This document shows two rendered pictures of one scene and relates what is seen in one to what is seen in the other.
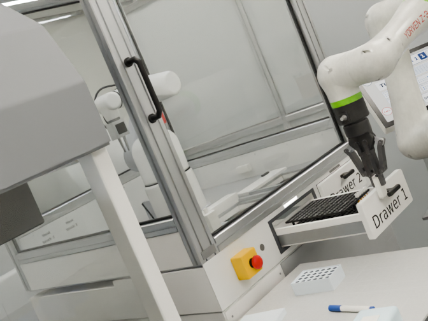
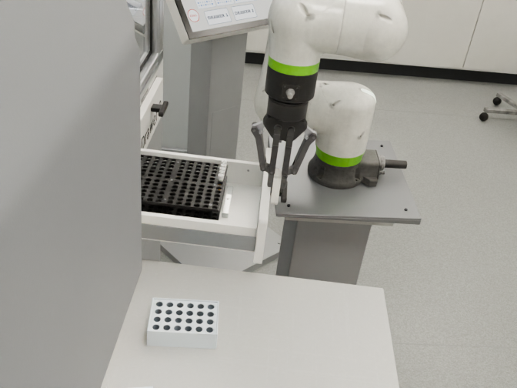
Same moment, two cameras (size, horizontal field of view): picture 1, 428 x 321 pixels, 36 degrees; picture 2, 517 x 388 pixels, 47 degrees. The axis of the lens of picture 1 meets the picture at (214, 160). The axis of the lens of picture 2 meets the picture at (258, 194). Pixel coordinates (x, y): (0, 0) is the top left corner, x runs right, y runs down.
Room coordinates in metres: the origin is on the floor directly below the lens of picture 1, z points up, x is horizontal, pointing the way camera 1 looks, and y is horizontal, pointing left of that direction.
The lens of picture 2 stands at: (1.12, 0.31, 1.59)
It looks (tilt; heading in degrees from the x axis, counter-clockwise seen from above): 34 degrees down; 317
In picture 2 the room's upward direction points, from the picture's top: 7 degrees clockwise
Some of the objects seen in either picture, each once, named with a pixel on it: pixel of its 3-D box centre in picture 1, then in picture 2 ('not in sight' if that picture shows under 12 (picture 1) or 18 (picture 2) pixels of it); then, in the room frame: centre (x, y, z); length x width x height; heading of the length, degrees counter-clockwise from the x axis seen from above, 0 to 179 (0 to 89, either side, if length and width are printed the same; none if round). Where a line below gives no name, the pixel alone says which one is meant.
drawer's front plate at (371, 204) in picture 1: (386, 202); (264, 202); (1.88, -0.42, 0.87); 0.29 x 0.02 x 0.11; 137
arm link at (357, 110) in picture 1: (350, 112); (291, 81); (1.84, -0.41, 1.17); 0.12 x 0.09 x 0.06; 137
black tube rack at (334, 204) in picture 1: (330, 214); (171, 192); (2.02, -0.27, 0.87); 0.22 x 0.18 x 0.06; 47
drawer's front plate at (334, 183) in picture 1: (342, 183); (148, 118); (2.33, -0.40, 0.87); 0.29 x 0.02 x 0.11; 137
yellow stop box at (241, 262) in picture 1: (247, 263); not in sight; (1.84, 0.03, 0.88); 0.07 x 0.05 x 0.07; 137
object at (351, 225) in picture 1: (328, 216); (167, 193); (2.02, -0.27, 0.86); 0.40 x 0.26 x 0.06; 47
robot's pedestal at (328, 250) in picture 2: not in sight; (311, 285); (1.98, -0.76, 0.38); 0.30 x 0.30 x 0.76; 54
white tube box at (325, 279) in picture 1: (318, 279); (183, 322); (1.76, -0.14, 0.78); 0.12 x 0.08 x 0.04; 53
